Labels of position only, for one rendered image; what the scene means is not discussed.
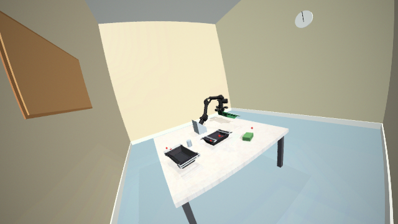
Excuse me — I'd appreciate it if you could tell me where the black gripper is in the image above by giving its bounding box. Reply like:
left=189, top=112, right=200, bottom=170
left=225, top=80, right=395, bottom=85
left=215, top=104, right=228, bottom=115

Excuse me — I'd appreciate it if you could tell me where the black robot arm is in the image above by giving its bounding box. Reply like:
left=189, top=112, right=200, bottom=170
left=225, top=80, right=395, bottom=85
left=199, top=95, right=228, bottom=125

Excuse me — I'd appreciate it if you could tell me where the green rectangular block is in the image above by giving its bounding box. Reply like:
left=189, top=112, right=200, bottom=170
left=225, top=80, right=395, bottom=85
left=242, top=132, right=254, bottom=141

